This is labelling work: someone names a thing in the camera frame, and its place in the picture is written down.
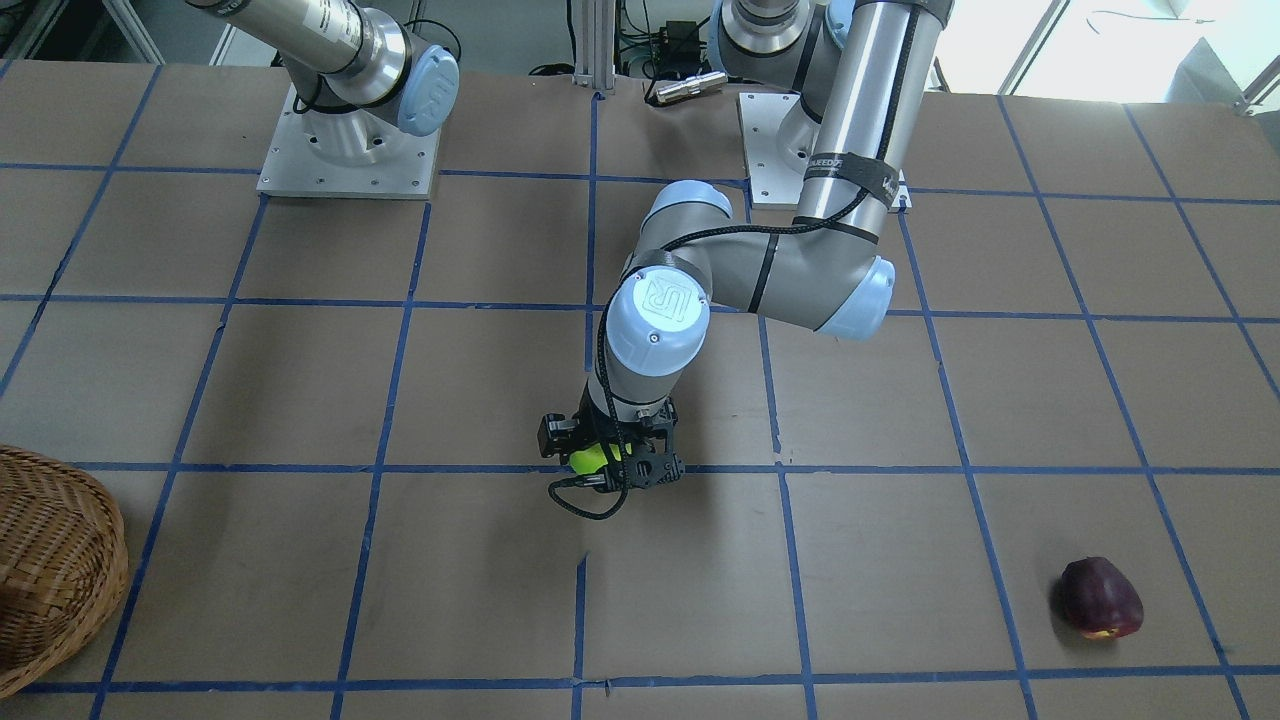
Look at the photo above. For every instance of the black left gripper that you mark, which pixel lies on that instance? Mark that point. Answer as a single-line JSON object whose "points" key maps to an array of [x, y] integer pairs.
{"points": [[556, 437]]}

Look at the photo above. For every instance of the dark red apple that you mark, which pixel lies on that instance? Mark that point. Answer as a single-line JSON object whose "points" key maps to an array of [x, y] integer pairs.
{"points": [[1098, 601]]}

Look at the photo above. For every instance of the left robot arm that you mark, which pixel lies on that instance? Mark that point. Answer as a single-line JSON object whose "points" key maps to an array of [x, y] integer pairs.
{"points": [[857, 70]]}

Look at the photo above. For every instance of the green apple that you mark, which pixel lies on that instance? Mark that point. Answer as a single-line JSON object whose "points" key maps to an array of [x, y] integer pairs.
{"points": [[594, 460]]}

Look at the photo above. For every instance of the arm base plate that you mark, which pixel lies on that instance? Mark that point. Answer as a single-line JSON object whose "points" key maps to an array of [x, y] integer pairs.
{"points": [[346, 156], [778, 137]]}

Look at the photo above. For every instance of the wicker basket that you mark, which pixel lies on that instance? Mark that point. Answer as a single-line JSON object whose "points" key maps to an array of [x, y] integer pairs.
{"points": [[64, 564]]}

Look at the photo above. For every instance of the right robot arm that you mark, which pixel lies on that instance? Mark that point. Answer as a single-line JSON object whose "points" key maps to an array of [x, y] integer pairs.
{"points": [[367, 89]]}

